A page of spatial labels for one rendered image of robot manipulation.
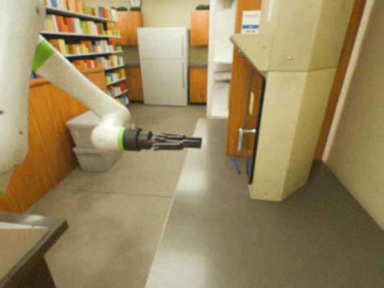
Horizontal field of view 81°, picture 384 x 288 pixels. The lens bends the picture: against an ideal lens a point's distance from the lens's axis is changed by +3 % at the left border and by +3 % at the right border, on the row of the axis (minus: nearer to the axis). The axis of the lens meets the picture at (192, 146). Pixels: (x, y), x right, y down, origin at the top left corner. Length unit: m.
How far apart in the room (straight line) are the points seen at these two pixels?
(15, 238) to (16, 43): 0.51
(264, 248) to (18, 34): 0.88
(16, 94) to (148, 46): 5.24
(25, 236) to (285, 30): 0.92
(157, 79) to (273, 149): 5.21
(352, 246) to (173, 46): 5.32
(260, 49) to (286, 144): 0.32
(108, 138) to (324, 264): 0.79
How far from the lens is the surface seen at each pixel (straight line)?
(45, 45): 0.97
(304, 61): 0.75
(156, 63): 5.82
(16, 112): 0.70
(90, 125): 2.78
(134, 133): 0.86
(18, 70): 0.74
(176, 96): 5.83
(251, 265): 0.70
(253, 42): 0.72
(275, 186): 0.89
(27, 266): 0.84
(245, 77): 1.10
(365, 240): 0.91
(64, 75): 0.96
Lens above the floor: 1.49
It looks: 25 degrees down
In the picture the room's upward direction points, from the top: straight up
